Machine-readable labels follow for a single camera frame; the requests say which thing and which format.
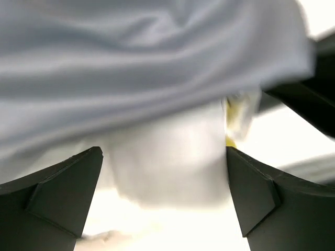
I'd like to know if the white pillow yellow edge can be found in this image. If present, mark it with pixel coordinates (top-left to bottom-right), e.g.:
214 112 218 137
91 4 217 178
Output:
97 90 261 208

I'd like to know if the grey pillowcase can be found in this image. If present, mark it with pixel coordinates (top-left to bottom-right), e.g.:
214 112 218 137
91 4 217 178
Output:
0 0 317 165

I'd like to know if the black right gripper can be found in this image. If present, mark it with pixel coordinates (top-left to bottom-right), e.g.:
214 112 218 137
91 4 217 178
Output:
265 32 334 138

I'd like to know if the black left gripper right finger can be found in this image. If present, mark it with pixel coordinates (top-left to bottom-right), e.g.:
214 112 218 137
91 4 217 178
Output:
226 147 334 251

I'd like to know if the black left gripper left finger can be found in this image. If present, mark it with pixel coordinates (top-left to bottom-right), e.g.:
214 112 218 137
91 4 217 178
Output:
1 147 103 251

